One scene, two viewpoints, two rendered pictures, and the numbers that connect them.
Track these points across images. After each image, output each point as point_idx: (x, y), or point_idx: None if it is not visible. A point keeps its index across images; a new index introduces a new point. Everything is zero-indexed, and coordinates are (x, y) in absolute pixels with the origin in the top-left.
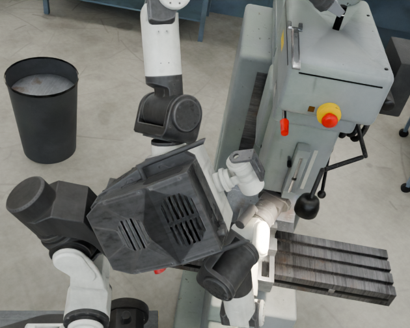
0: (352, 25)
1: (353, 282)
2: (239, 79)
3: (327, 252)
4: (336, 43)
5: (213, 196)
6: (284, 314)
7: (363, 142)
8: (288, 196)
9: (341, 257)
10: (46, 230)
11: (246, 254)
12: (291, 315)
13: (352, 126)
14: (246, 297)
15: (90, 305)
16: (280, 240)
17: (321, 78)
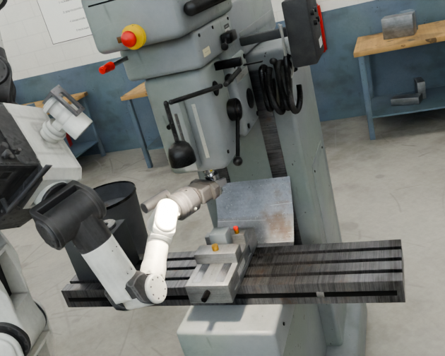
0: None
1: (343, 277)
2: None
3: (318, 255)
4: None
5: (25, 136)
6: (258, 330)
7: (230, 76)
8: (191, 167)
9: (336, 256)
10: None
11: (80, 196)
12: (267, 329)
13: (196, 56)
14: (99, 250)
15: (0, 317)
16: (265, 256)
17: (108, 3)
